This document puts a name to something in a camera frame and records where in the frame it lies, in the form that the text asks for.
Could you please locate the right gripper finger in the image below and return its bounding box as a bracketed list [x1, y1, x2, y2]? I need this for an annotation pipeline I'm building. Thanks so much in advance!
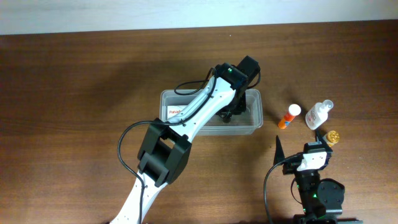
[273, 135, 285, 165]
[315, 129, 330, 151]

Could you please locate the white spray bottle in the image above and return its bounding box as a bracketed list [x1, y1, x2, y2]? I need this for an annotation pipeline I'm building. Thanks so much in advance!
[305, 100, 334, 130]

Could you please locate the white Panadol medicine box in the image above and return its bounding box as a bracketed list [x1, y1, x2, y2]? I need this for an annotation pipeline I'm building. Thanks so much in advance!
[167, 105, 186, 119]

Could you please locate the black bottle white cap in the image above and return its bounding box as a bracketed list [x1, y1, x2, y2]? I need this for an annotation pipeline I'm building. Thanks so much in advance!
[222, 113, 232, 123]

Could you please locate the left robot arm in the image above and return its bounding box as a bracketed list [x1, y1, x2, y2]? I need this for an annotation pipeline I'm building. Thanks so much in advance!
[112, 62, 259, 223]

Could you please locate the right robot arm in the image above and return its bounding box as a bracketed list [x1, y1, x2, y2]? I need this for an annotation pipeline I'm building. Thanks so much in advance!
[270, 131, 363, 224]

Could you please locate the clear plastic container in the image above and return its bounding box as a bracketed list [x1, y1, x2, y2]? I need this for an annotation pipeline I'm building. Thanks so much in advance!
[159, 89, 263, 136]

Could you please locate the small gold lid jar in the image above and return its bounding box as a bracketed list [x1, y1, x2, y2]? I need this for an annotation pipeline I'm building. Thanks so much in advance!
[323, 131, 340, 147]

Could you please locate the orange tube white cap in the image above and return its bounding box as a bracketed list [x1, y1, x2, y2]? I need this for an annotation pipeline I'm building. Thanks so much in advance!
[278, 104, 301, 129]

